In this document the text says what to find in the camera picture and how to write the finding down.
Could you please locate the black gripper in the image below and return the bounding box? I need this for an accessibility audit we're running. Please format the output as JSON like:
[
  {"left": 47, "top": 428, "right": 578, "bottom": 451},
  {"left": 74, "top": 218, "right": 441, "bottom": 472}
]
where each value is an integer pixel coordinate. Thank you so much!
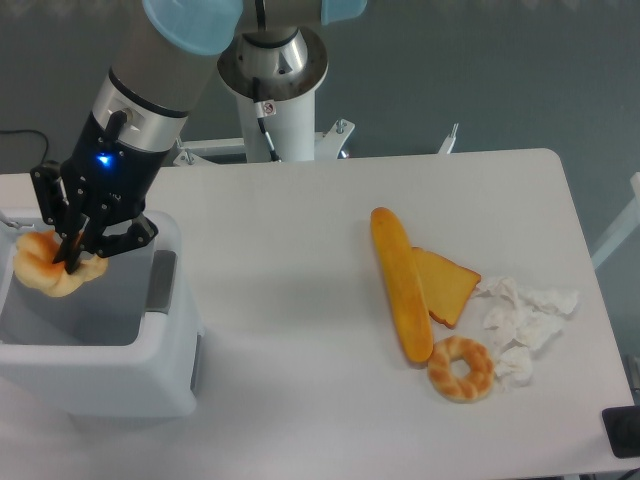
[{"left": 30, "top": 110, "right": 168, "bottom": 274}]

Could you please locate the twisted round bread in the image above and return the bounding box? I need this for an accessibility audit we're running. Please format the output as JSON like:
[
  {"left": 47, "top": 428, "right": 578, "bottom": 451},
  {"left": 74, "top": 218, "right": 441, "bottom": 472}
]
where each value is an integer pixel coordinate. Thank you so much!
[{"left": 13, "top": 230, "right": 109, "bottom": 298}]

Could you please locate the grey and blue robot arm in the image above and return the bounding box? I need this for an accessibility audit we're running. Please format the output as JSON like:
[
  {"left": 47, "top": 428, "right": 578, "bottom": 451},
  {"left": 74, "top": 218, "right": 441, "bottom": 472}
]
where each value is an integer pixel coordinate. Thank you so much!
[{"left": 31, "top": 1, "right": 366, "bottom": 272}]

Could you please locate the white plastic trash can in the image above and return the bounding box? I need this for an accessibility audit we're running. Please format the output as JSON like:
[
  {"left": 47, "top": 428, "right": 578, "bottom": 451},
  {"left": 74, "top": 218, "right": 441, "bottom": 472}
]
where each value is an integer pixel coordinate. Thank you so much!
[{"left": 1, "top": 209, "right": 204, "bottom": 418}]

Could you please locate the long orange baguette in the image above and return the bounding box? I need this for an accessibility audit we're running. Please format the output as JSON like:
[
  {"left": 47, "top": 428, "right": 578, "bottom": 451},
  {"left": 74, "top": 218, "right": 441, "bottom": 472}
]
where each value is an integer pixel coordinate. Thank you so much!
[{"left": 370, "top": 207, "right": 434, "bottom": 364}]

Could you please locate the orange toast slice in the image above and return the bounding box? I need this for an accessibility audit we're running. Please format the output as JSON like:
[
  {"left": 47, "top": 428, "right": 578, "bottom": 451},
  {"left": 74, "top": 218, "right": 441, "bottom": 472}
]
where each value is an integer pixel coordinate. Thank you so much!
[{"left": 412, "top": 247, "right": 482, "bottom": 329}]

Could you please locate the crumpled white tissue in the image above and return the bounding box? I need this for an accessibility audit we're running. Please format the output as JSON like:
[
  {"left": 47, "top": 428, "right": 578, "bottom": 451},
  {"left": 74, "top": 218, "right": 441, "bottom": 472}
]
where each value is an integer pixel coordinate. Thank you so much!
[{"left": 472, "top": 276, "right": 581, "bottom": 392}]

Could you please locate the black device at edge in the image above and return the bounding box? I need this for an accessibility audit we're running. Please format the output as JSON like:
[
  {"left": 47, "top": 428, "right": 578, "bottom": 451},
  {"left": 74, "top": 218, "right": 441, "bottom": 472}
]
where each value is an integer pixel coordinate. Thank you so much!
[{"left": 602, "top": 406, "right": 639, "bottom": 458}]

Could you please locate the white metal base frame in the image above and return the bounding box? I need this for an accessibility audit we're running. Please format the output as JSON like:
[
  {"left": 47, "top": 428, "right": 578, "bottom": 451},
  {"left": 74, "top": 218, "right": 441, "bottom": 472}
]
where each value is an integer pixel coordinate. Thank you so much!
[{"left": 172, "top": 117, "right": 461, "bottom": 167}]

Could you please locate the black floor cable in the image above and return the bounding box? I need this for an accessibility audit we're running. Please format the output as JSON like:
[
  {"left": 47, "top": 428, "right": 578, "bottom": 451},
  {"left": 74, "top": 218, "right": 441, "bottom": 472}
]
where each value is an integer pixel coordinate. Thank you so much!
[{"left": 0, "top": 129, "right": 51, "bottom": 173}]

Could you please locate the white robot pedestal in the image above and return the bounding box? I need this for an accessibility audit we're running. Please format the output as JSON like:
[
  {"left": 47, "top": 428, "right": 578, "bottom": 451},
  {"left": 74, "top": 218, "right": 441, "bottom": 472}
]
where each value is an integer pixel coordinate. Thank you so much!
[{"left": 217, "top": 27, "right": 328, "bottom": 163}]

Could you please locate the braided ring bread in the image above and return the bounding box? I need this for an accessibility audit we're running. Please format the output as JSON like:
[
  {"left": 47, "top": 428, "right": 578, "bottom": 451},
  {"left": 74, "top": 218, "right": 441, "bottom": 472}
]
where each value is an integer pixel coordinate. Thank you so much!
[{"left": 427, "top": 336, "right": 494, "bottom": 403}]

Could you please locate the white frame at right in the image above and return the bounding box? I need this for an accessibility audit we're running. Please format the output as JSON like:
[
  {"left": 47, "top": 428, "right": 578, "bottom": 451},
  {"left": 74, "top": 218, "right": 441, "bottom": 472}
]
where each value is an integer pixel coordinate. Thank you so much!
[{"left": 591, "top": 172, "right": 639, "bottom": 270}]

